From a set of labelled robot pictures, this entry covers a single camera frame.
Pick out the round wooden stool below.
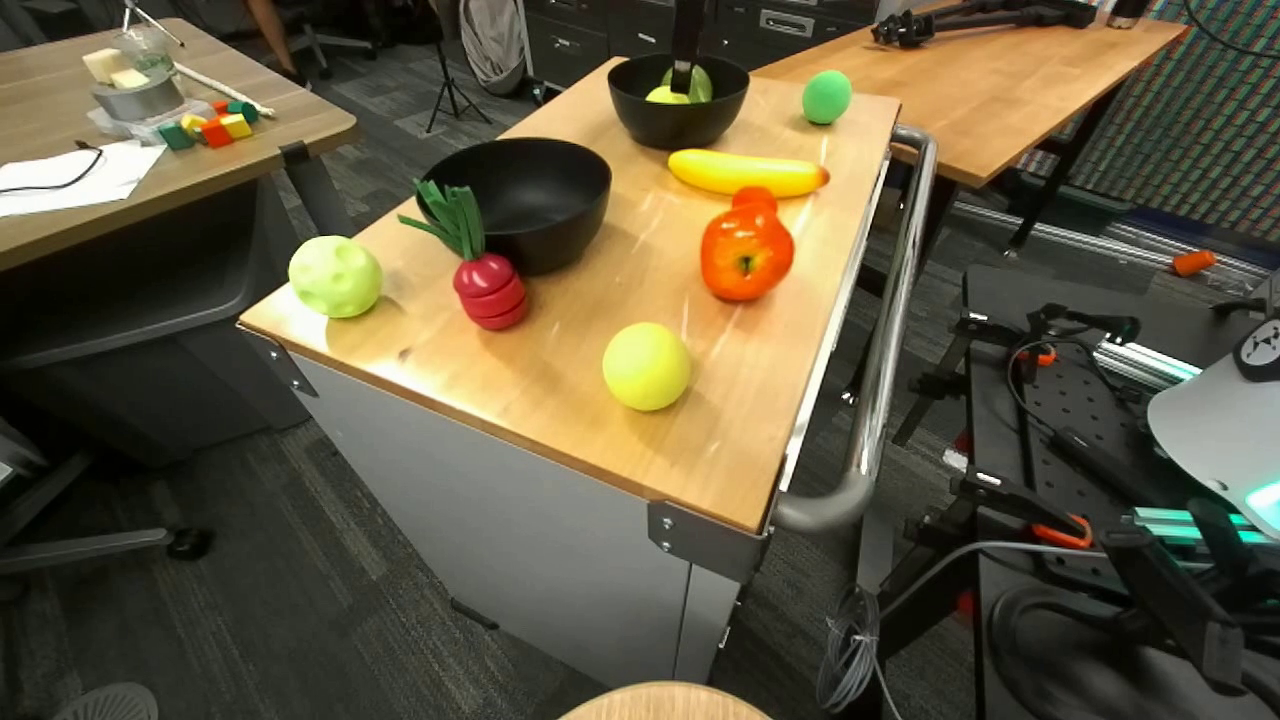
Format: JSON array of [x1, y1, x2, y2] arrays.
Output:
[[560, 681, 767, 720]]

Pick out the black bowl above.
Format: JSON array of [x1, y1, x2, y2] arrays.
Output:
[[607, 57, 753, 146], [427, 137, 612, 276]]

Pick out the black bowl near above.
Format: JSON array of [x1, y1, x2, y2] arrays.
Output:
[[427, 137, 612, 276]]

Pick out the light green dimpled toy ball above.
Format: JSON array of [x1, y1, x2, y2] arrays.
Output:
[[288, 234, 383, 318]]

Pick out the black bowl far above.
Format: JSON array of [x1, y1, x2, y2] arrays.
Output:
[[607, 57, 753, 146]]

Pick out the metal cart handle bar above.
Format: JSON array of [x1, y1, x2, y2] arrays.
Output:
[[773, 127, 938, 531]]

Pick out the orange clamp tool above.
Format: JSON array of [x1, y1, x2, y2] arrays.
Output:
[[1030, 514, 1097, 553]]

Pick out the wooden office desk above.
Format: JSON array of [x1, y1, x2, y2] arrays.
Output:
[[0, 11, 362, 271]]

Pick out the yellow toy banana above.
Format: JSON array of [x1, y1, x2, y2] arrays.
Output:
[[668, 146, 830, 200]]

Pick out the wooden side table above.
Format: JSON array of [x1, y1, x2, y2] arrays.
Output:
[[766, 19, 1184, 187]]

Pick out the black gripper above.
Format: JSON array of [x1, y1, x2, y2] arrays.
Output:
[[672, 0, 710, 97]]

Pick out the orange toy tomato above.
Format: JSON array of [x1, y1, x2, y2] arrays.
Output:
[[702, 213, 797, 302]]

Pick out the yellow-green toy lemon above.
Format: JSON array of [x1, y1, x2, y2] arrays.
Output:
[[602, 324, 692, 410]]

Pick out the white cart cabinet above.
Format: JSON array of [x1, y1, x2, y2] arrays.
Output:
[[294, 355, 739, 681]]

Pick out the clear plastic container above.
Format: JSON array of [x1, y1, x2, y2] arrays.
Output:
[[84, 22, 185, 119]]

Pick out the colourful toy blocks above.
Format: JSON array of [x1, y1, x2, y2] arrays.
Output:
[[156, 101, 261, 150]]

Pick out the white paper sheet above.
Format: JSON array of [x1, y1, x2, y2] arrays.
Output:
[[0, 139, 166, 215]]

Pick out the green toy pepper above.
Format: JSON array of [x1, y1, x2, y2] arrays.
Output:
[[688, 62, 718, 103]]

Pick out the red toy strawberry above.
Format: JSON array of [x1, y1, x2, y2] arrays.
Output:
[[731, 183, 778, 215]]

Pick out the red toy radish green leaves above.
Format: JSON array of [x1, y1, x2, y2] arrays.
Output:
[[402, 180, 530, 331]]

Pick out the yellow toy ball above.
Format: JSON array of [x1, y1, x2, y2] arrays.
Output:
[[646, 85, 692, 107]]

